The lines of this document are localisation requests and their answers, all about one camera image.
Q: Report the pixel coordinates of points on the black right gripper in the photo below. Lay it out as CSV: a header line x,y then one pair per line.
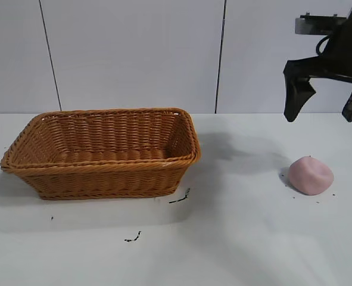
x,y
345,59

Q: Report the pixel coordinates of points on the brown woven wicker basket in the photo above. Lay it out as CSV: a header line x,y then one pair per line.
x,y
104,178

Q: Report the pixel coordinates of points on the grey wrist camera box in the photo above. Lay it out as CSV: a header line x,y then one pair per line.
x,y
315,25

